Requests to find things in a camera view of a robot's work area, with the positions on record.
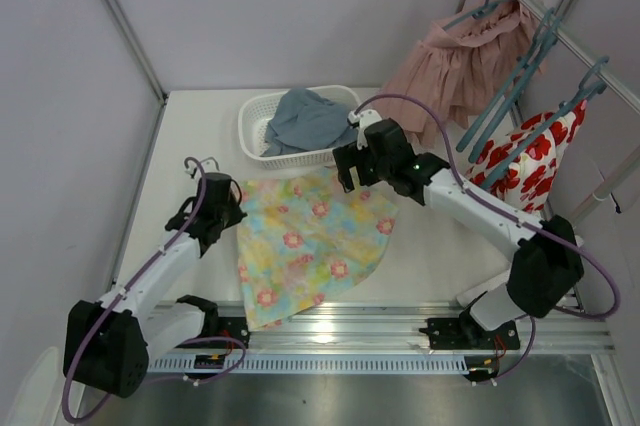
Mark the metal clothes rail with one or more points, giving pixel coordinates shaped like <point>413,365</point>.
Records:
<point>560,26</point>

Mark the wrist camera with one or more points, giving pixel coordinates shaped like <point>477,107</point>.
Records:
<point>361,121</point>
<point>197,167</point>

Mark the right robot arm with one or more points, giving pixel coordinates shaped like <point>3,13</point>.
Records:
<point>545,262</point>

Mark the pastel floral skirt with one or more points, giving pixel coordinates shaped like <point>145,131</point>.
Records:
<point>305,241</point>

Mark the white slotted cable duct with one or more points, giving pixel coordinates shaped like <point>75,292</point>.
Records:
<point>412,363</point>

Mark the white plastic basket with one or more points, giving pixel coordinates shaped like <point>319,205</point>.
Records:
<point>253,120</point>

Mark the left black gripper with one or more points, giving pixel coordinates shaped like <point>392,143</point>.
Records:
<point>201,232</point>

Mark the red poppy skirt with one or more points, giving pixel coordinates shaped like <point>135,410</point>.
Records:
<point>528,179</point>

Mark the pink ruffled skirt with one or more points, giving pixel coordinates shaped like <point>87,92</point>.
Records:
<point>457,68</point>

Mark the aluminium mounting rail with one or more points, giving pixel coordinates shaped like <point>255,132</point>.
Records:
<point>339,327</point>

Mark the blue grey cloth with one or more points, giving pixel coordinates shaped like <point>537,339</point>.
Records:
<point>304,121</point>

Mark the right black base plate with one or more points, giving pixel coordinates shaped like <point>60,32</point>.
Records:
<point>453,333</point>

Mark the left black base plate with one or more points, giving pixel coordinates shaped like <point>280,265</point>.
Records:
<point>228,326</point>

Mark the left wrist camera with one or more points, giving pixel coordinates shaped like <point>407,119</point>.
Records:
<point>197,167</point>

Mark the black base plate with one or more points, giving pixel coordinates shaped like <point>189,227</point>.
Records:
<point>228,326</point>
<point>453,333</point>

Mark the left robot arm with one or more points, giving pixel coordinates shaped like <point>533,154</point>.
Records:
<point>111,342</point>

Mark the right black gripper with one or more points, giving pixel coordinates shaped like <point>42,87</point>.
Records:
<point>350,166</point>

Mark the teal empty hanger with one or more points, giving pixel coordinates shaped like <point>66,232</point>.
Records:
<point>486,123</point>

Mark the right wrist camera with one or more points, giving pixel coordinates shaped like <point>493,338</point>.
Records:
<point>361,121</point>

